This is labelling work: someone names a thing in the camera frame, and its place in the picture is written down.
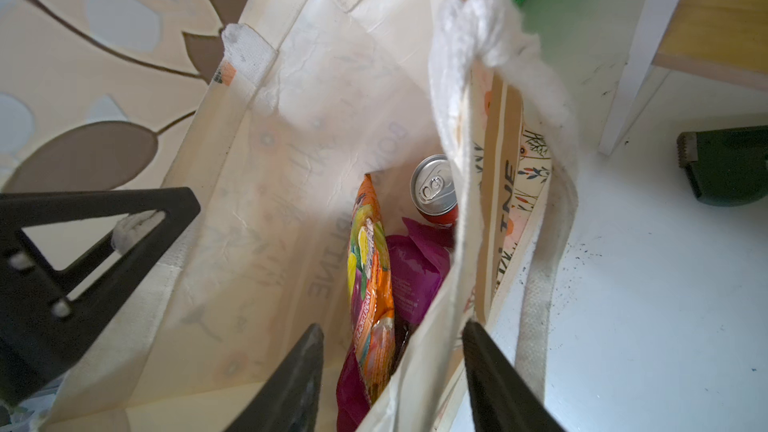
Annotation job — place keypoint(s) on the white wooden two-tier shelf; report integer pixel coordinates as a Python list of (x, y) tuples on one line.
[(722, 40)]

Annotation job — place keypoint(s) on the orange fruit candy bag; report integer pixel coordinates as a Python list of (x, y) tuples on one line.
[(371, 298)]

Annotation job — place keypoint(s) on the purple grape candy bag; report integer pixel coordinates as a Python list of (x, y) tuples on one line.
[(420, 260)]

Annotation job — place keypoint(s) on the red cola can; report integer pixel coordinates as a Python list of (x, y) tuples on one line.
[(433, 192)]

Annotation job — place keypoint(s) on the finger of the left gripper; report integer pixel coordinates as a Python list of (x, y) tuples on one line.
[(43, 332)]

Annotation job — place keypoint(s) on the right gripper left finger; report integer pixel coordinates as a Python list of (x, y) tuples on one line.
[(289, 400)]

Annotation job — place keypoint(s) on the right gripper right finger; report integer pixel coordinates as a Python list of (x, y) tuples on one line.
[(500, 400)]

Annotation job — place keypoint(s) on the cream canvas tote bag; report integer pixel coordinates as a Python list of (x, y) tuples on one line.
[(341, 90)]

